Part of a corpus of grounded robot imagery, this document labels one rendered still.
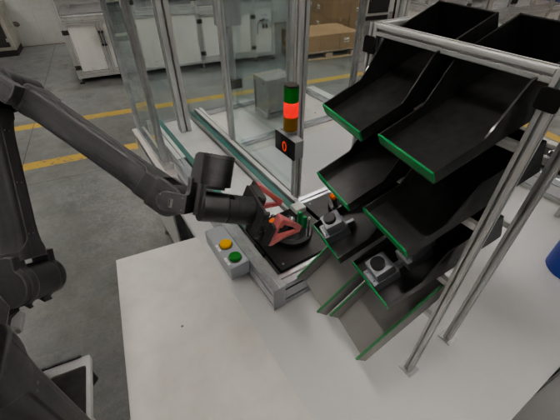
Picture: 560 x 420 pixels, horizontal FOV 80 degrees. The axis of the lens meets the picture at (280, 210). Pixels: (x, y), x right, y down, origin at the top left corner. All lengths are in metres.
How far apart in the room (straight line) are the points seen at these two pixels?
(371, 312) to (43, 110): 0.84
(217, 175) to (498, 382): 0.93
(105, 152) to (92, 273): 1.98
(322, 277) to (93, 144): 0.66
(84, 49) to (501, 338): 5.88
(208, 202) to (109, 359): 1.68
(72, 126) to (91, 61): 5.40
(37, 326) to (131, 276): 1.29
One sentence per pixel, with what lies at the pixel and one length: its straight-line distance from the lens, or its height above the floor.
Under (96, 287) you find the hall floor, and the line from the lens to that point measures 2.54.
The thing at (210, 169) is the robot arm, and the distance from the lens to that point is 0.61.
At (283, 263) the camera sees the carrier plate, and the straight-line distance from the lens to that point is 1.08.
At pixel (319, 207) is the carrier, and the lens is 1.30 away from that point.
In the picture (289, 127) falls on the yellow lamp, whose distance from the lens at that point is 1.17.
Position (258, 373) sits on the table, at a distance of 1.02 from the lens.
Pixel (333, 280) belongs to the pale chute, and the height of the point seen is 1.04.
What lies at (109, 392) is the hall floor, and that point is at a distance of 2.11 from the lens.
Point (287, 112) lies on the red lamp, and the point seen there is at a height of 1.33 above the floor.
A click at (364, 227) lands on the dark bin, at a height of 1.23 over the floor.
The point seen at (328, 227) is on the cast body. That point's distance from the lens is 0.79.
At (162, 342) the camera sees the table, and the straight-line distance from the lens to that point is 1.12.
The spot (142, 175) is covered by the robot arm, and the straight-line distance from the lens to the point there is 0.66.
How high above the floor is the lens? 1.79
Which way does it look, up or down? 40 degrees down
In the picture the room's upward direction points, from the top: straight up
